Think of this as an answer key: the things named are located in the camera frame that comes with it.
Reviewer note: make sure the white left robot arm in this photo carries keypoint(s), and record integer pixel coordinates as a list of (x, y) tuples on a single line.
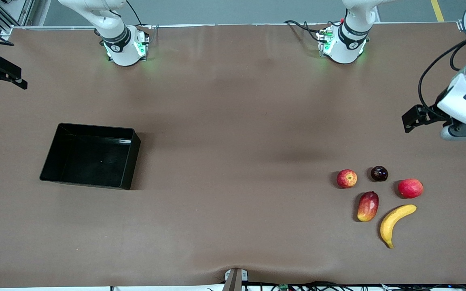
[(346, 44)]

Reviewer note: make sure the black plastic box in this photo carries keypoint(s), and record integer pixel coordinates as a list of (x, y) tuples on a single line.
[(91, 157)]

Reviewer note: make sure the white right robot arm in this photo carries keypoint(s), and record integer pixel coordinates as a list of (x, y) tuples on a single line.
[(121, 52)]

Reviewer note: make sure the yellow banana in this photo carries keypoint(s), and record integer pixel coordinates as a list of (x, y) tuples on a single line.
[(390, 222)]

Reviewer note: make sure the plain red round fruit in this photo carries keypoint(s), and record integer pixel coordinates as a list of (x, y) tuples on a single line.
[(410, 188)]

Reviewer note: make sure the red yellow striped apple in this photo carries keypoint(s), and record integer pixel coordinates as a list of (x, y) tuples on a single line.
[(346, 178)]

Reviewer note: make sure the dark purple plum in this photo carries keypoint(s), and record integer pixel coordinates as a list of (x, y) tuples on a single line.
[(379, 173)]

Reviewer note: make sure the red yellow mango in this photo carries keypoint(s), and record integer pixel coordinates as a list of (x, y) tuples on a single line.
[(368, 206)]

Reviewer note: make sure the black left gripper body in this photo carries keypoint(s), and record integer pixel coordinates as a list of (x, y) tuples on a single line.
[(435, 112)]

